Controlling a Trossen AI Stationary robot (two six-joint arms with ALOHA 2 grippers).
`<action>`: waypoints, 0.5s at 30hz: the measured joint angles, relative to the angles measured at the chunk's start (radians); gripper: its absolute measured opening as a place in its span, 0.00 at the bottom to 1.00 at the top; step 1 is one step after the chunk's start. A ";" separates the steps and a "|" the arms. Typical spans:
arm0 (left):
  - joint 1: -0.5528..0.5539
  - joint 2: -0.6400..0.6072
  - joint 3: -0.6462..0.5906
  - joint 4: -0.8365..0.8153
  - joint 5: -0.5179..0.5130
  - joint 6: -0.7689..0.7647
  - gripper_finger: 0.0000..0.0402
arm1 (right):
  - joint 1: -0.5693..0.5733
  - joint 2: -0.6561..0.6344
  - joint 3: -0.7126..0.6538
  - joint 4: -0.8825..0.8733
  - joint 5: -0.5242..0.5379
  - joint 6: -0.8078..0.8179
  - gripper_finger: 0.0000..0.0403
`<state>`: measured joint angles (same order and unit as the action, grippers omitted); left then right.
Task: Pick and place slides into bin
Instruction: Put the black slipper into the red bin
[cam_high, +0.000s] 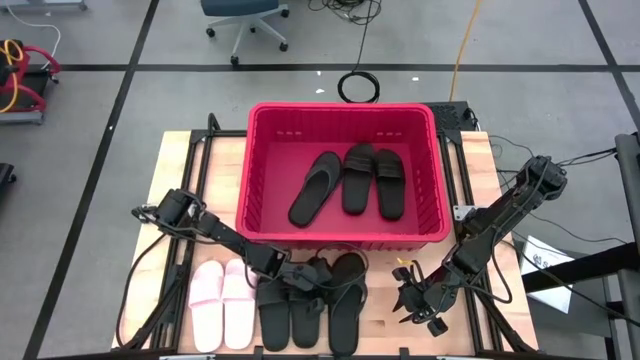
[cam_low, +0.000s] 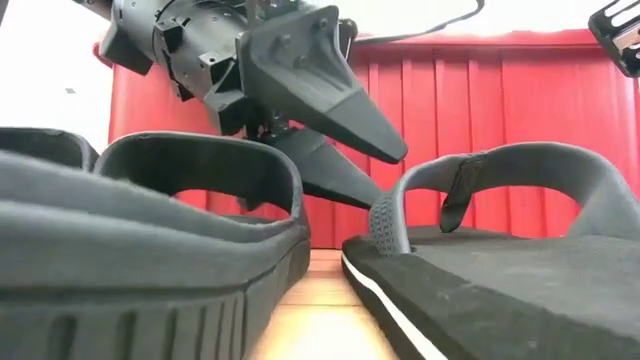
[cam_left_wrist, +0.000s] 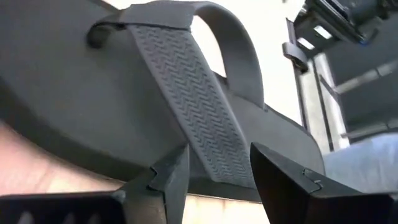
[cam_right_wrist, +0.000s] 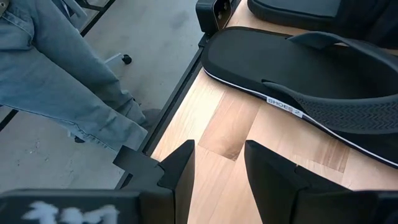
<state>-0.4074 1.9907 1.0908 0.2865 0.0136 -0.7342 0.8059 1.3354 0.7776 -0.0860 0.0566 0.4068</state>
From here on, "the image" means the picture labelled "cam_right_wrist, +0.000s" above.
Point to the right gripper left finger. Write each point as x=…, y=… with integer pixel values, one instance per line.
x=177, y=186

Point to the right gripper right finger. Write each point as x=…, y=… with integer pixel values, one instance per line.
x=280, y=193

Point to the black slide sandal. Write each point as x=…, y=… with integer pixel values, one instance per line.
x=295, y=6

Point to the black flip-flop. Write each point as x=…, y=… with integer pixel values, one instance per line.
x=248, y=62

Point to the office chair white base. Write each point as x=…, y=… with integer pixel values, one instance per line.
x=126, y=59

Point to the person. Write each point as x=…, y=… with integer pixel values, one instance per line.
x=46, y=77

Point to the black metal table frame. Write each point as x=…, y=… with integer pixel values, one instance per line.
x=175, y=99

